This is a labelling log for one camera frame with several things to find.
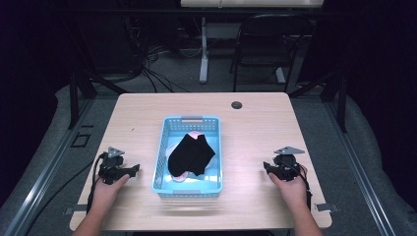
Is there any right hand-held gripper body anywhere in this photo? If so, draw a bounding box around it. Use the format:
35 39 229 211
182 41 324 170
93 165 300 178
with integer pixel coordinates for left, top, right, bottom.
272 146 306 182

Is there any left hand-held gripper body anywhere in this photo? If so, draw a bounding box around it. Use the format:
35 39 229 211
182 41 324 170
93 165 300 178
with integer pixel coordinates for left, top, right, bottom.
97 146 133 186

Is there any black cloth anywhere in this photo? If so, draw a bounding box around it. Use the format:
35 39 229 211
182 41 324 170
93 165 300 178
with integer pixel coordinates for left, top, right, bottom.
165 130 214 184

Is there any black sock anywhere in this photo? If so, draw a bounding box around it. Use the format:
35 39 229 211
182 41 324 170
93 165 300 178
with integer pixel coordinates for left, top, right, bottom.
188 134 216 177
167 133 207 178

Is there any light blue plastic basket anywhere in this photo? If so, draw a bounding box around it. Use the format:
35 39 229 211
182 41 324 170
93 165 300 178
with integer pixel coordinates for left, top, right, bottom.
150 115 224 199

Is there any person's right hand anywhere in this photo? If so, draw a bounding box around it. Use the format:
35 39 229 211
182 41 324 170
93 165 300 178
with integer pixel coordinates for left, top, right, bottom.
268 164 310 214

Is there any person's left hand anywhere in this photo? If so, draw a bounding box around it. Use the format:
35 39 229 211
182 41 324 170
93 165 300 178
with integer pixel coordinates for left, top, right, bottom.
89 174 131 214

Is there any white desk leg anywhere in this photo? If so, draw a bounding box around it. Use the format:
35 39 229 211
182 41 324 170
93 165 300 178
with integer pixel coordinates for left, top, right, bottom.
273 66 287 85
199 16 209 85

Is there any black folding chair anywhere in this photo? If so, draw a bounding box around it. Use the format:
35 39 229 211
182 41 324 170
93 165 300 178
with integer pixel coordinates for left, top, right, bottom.
228 13 313 93

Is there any left hand-held gripper cable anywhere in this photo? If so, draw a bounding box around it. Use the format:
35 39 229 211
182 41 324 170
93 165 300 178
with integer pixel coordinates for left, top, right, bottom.
86 151 109 214

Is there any hand-held gripper cable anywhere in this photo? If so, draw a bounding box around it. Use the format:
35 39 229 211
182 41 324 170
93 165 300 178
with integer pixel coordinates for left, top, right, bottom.
86 151 109 214
295 165 313 211

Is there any right hand-held gripper cable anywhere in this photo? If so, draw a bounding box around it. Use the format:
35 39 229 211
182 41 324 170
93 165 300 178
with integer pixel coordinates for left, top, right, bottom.
295 165 313 211

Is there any metal table bracket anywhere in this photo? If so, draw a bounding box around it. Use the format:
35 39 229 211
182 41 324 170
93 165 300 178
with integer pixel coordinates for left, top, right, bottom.
63 204 89 216
314 203 341 213

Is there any black floor cable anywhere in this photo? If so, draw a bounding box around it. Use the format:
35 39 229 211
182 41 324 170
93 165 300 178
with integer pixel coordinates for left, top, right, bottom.
25 159 95 236

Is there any aluminium floor rail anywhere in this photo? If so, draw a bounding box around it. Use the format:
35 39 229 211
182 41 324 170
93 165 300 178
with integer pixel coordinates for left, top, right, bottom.
2 97 96 236
324 100 398 236

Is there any black metal frame post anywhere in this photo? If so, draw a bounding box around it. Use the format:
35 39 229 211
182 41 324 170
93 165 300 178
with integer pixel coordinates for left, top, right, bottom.
68 70 81 130

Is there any bundle of black cables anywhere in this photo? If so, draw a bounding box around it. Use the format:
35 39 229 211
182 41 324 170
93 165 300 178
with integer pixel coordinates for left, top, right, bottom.
140 44 192 93

